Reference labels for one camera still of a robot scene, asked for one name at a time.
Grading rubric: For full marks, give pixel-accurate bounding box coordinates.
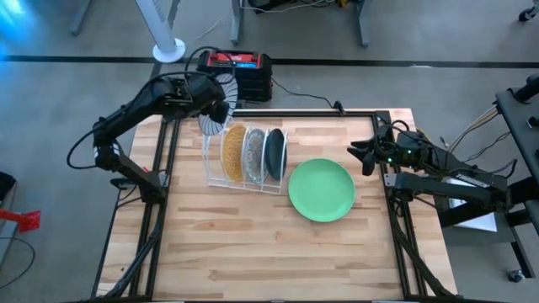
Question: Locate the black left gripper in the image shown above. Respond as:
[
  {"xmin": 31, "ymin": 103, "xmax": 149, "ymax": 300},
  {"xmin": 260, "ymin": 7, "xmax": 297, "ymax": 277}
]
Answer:
[{"xmin": 180, "ymin": 74, "xmax": 232, "ymax": 124}]

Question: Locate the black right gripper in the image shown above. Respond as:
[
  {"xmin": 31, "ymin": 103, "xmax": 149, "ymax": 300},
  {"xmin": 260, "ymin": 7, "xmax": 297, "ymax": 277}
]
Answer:
[{"xmin": 346, "ymin": 124, "xmax": 429, "ymax": 177}]

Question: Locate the black white striped plate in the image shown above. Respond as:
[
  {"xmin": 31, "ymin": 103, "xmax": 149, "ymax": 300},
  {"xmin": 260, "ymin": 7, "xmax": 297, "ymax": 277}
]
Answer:
[{"xmin": 197, "ymin": 72, "xmax": 240, "ymax": 136}]

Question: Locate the yellow patterned plate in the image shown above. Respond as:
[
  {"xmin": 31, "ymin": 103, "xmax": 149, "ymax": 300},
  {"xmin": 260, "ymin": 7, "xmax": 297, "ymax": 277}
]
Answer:
[{"xmin": 221, "ymin": 123, "xmax": 248, "ymax": 184}]

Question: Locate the blue orange floral plate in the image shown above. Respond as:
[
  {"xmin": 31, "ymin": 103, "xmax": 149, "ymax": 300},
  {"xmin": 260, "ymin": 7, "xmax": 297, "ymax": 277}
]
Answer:
[{"xmin": 243, "ymin": 128, "xmax": 267, "ymax": 185}]

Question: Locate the plain green plate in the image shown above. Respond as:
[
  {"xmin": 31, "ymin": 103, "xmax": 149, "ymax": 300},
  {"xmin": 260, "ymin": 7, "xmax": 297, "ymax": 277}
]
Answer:
[{"xmin": 287, "ymin": 157, "xmax": 357, "ymax": 223}]

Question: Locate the dark teal plate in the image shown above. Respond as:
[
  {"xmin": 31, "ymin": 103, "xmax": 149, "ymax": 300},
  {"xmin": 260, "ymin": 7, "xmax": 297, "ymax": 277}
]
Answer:
[{"xmin": 264, "ymin": 128, "xmax": 289, "ymax": 181}]

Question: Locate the red black power station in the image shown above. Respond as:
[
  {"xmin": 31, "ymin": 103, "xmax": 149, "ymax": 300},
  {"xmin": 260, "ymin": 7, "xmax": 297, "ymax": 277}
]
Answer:
[{"xmin": 196, "ymin": 49, "xmax": 274, "ymax": 104}]

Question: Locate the white tower fan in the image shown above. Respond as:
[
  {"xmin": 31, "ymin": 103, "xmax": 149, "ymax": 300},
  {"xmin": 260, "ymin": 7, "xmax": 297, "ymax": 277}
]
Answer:
[{"xmin": 134, "ymin": 0, "xmax": 187, "ymax": 64}]

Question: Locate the grey desk leg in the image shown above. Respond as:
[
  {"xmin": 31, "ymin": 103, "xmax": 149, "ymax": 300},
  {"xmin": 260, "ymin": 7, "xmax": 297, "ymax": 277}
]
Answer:
[
  {"xmin": 229, "ymin": 0, "xmax": 247, "ymax": 46},
  {"xmin": 69, "ymin": 0, "xmax": 93, "ymax": 37},
  {"xmin": 356, "ymin": 0, "xmax": 374, "ymax": 48}
]

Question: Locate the black clamp knob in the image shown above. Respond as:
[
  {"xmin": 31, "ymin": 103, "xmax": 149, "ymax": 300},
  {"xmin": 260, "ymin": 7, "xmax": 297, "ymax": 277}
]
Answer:
[{"xmin": 109, "ymin": 177, "xmax": 138, "ymax": 190}]

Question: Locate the white paper booklet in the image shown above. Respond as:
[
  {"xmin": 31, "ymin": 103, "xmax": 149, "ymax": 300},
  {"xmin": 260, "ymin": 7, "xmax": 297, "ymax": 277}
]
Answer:
[{"xmin": 446, "ymin": 176, "xmax": 499, "ymax": 233}]

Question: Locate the black equipment cart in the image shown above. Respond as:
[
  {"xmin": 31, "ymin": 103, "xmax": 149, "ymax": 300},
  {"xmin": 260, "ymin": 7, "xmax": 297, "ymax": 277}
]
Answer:
[{"xmin": 433, "ymin": 74, "xmax": 539, "ymax": 283}]

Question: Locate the red plastic object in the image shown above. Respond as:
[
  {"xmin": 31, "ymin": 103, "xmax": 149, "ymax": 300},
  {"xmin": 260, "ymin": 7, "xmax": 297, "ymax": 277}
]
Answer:
[{"xmin": 0, "ymin": 209, "xmax": 42, "ymax": 233}]

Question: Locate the black box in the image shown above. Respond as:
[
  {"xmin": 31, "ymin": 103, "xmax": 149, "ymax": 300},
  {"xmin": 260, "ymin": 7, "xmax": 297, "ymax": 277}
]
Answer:
[{"xmin": 0, "ymin": 171, "xmax": 18, "ymax": 203}]

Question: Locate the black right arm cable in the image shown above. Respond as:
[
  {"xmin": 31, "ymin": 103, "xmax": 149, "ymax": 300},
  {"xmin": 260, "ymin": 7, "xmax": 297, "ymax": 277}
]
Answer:
[{"xmin": 389, "ymin": 119, "xmax": 426, "ymax": 140}]

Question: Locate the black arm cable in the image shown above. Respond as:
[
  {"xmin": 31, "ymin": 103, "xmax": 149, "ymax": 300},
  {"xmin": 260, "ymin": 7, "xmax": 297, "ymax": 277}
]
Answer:
[
  {"xmin": 66, "ymin": 45, "xmax": 237, "ymax": 170},
  {"xmin": 389, "ymin": 119, "xmax": 426, "ymax": 140}
]

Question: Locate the black power cable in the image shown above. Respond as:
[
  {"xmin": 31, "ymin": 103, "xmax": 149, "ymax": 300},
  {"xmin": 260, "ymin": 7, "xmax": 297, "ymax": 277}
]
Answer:
[{"xmin": 269, "ymin": 77, "xmax": 347, "ymax": 115}]

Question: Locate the white wire dish rack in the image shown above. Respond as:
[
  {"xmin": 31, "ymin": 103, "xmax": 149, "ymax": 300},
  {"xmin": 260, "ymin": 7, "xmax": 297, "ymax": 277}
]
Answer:
[{"xmin": 202, "ymin": 120, "xmax": 290, "ymax": 196}]

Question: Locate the black aluminium table frame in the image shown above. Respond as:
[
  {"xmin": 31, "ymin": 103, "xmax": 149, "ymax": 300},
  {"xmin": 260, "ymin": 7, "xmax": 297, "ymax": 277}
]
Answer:
[{"xmin": 90, "ymin": 108, "xmax": 458, "ymax": 302}]

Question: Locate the white floor cable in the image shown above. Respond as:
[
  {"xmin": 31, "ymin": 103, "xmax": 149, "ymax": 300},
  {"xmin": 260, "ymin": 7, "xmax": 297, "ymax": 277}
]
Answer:
[{"xmin": 205, "ymin": 12, "xmax": 228, "ymax": 41}]

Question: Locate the thin black cable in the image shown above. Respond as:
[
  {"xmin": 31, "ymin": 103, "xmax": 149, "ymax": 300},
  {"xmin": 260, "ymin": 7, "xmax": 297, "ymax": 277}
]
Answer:
[{"xmin": 457, "ymin": 131, "xmax": 518, "ymax": 178}]

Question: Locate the yellow white cable bundle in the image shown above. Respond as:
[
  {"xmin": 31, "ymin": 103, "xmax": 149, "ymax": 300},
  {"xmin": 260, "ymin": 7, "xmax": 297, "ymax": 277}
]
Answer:
[{"xmin": 446, "ymin": 104, "xmax": 500, "ymax": 155}]

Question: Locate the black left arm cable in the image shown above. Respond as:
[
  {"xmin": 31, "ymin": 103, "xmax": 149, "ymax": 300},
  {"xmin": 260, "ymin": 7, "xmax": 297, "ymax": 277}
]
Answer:
[{"xmin": 66, "ymin": 45, "xmax": 237, "ymax": 170}]

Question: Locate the black floor cable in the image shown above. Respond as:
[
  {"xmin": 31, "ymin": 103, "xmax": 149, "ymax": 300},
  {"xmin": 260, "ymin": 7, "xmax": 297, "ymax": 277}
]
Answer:
[{"xmin": 0, "ymin": 237, "xmax": 36, "ymax": 291}]

